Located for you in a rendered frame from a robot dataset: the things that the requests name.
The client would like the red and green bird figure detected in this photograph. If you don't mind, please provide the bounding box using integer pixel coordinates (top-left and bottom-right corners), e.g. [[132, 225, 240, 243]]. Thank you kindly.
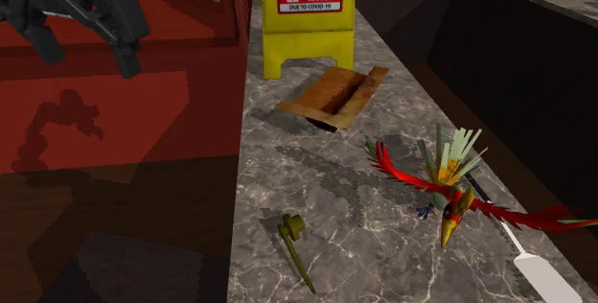
[[363, 123, 598, 250]]

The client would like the brown cardboard tray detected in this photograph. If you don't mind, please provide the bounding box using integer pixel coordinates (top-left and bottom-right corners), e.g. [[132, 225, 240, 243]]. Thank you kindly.
[[275, 64, 390, 134]]

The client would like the yellow closed floor sign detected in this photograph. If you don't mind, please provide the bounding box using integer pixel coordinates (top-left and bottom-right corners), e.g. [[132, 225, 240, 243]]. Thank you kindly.
[[260, 0, 357, 82]]

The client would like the white-handled black knife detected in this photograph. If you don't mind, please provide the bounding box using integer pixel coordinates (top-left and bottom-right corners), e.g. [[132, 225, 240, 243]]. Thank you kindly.
[[464, 172, 586, 303]]

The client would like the olive green stick tool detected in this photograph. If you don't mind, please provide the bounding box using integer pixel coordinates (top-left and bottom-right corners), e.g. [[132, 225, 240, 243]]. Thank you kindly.
[[277, 213, 317, 295]]

